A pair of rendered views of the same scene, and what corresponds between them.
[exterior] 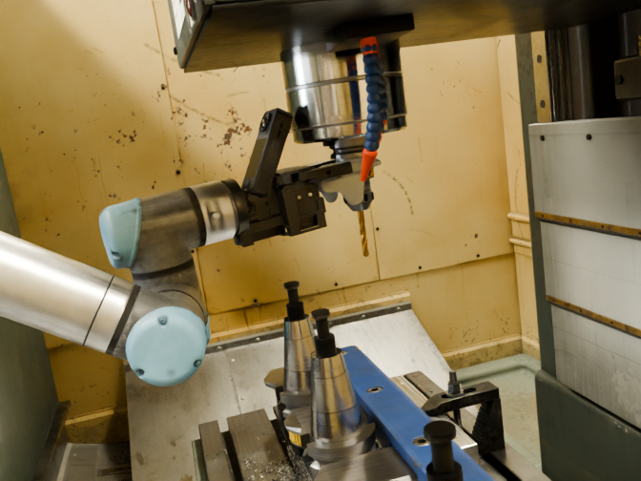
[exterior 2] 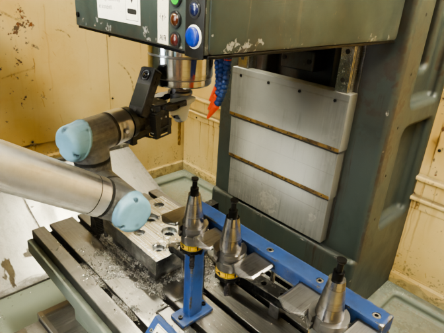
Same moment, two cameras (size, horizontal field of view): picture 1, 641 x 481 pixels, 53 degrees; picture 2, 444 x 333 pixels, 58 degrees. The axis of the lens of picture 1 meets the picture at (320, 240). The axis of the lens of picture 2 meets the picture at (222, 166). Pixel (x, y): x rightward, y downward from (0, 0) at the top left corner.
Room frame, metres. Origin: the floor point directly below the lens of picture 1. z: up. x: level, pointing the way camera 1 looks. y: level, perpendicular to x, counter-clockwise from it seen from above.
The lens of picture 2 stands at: (-0.04, 0.36, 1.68)
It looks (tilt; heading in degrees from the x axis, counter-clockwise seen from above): 24 degrees down; 329
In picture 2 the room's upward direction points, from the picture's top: 4 degrees clockwise
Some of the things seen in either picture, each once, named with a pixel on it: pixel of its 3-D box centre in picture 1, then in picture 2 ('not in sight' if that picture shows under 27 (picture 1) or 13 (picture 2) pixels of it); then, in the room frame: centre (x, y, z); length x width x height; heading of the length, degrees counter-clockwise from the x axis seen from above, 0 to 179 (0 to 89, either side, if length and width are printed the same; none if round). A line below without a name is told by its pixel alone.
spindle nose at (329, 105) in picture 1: (344, 92); (180, 57); (0.88, -0.06, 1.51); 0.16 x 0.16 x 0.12
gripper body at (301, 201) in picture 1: (273, 202); (144, 119); (0.83, 0.05, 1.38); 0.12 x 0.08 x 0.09; 115
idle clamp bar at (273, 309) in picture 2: not in sight; (254, 287); (0.65, -0.19, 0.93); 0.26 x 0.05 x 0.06; 18
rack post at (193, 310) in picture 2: not in sight; (193, 267); (0.67, -0.01, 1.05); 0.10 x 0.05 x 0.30; 103
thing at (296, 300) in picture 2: not in sight; (299, 300); (0.33, -0.03, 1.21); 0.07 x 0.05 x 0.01; 103
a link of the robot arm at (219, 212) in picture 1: (214, 212); (118, 126); (0.79, 0.13, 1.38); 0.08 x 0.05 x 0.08; 25
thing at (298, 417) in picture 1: (322, 416); (210, 239); (0.55, 0.02, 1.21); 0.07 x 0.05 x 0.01; 103
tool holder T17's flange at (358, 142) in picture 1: (352, 147); (180, 88); (0.88, -0.06, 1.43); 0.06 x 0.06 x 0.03
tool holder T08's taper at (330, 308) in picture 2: not in sight; (333, 296); (0.28, -0.04, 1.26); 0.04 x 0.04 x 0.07
